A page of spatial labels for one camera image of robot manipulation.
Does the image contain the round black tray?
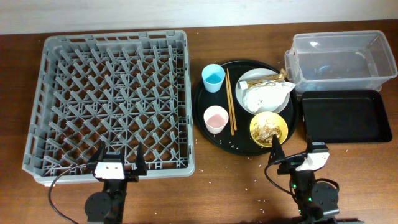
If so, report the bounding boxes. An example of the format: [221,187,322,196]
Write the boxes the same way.
[193,59,300,157]

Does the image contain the pink plastic cup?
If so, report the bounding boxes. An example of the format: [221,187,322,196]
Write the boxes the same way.
[203,105,229,134]

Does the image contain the grey dishwasher rack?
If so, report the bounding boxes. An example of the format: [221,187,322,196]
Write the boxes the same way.
[22,30,195,185]

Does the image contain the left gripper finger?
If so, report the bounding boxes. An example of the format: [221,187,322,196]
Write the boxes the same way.
[90,141,106,163]
[135,142,147,175]

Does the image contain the food scraps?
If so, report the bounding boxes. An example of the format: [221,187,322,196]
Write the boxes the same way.
[251,121,282,144]

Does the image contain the light blue plastic cup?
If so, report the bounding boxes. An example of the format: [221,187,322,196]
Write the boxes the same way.
[201,64,225,93]

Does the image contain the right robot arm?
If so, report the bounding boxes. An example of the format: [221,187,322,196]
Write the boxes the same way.
[264,135,362,223]

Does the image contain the yellow bowl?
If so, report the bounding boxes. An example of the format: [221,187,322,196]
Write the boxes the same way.
[249,111,289,147]

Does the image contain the gold snack wrapper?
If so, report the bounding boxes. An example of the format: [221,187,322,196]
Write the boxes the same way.
[237,68,288,90]

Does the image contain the black rectangular tray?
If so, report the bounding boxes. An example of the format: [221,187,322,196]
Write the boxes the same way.
[301,90,392,143]

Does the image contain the white napkin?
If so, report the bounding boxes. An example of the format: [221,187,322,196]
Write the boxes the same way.
[242,82,296,114]

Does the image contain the left wooden chopstick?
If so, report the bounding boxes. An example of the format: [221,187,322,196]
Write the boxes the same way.
[225,69,234,136]

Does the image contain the grey round plate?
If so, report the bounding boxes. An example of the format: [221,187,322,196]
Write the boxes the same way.
[235,68,290,115]

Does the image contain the right wooden chopstick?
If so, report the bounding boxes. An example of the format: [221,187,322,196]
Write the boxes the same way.
[226,68,237,132]

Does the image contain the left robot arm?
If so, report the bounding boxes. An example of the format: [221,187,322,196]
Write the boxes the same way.
[85,142,147,223]

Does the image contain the clear plastic bin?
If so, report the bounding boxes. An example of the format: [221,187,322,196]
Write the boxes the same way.
[284,30,397,94]

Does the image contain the wooden chopstick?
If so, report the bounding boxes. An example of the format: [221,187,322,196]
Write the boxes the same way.
[225,69,234,136]
[226,68,237,132]

